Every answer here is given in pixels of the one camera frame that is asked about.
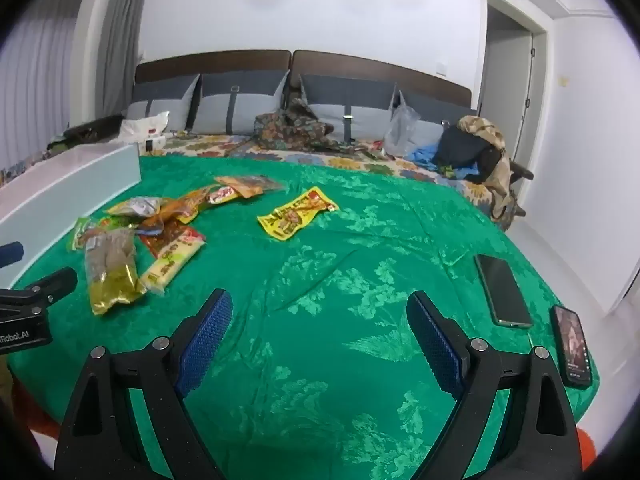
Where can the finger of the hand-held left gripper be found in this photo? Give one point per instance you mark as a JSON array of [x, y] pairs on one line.
[[10, 254], [55, 282]]

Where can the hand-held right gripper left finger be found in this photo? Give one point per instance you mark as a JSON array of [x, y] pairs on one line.
[[207, 340]]

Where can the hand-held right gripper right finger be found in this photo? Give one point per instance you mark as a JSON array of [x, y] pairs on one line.
[[435, 342]]

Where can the white storage box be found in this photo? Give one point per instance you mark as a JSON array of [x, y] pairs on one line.
[[60, 180]]

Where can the yellow cartoon snack packet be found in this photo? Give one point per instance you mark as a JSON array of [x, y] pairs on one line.
[[295, 215]]

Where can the orange and brown snack packet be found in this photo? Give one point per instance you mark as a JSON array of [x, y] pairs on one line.
[[245, 186]]

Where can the green snack packet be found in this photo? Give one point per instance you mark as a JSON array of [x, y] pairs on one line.
[[80, 232]]

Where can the gold snack packet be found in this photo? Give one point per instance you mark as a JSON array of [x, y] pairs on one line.
[[112, 270]]

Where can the black smartphone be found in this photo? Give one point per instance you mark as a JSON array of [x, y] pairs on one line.
[[502, 290]]

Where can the orange clothing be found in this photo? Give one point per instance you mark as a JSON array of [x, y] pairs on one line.
[[35, 410]]

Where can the red and cream snack packet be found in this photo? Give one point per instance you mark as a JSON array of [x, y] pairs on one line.
[[170, 260]]

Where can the silver snack packet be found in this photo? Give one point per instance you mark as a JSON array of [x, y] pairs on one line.
[[137, 206]]

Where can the smartphone with lit screen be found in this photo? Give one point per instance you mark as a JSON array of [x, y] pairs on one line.
[[574, 345]]

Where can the dark cloth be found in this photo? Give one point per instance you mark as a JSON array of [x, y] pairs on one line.
[[95, 130]]

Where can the white power strip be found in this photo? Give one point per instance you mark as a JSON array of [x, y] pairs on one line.
[[152, 145]]

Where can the grey curtain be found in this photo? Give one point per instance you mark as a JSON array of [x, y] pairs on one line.
[[40, 85]]

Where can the white tissue pack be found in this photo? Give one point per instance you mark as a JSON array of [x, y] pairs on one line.
[[145, 125]]

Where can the blue cloth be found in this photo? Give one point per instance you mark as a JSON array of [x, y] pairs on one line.
[[422, 155]]

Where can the dark chair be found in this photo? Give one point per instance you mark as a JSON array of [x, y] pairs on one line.
[[520, 172]]

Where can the black backpack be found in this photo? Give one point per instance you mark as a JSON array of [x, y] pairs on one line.
[[462, 150]]

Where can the clear plastic bag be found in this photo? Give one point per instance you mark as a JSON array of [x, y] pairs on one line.
[[400, 127]]

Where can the floral patterned garment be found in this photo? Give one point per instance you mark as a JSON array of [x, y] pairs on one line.
[[295, 127]]

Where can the white door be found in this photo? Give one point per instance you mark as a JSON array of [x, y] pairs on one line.
[[505, 80]]

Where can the white wall switch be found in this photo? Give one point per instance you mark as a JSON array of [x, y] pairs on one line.
[[440, 69]]

